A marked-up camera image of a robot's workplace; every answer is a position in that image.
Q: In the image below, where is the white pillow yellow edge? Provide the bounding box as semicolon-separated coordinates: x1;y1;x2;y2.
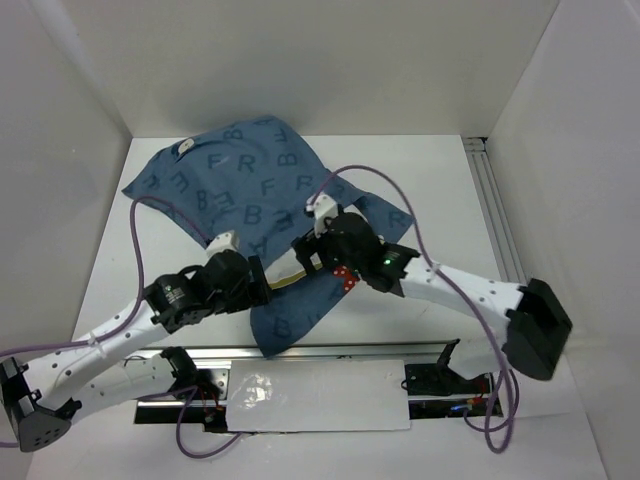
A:
265;249;307;290

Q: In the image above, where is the blue letter print pillowcase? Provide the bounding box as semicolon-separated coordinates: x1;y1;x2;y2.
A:
122;114;416;359

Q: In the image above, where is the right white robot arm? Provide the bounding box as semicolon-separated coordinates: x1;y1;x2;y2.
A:
292;213;573;392

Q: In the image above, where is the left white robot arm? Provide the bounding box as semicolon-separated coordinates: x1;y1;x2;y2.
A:
1;250;271;453

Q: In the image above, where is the white cover plate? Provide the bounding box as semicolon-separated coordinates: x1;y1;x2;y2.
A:
226;360;411;433

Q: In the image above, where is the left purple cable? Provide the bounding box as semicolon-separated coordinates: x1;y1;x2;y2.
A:
0;195;251;459

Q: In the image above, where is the purple cable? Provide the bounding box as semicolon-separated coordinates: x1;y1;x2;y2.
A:
0;195;251;459
307;163;521;454

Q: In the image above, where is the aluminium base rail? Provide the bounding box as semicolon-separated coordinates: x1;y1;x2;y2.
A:
134;342;496;433

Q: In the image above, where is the aluminium side rail frame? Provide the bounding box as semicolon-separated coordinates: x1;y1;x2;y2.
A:
462;137;527;282

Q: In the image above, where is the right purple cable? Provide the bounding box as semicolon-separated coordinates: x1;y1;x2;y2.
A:
307;163;521;454

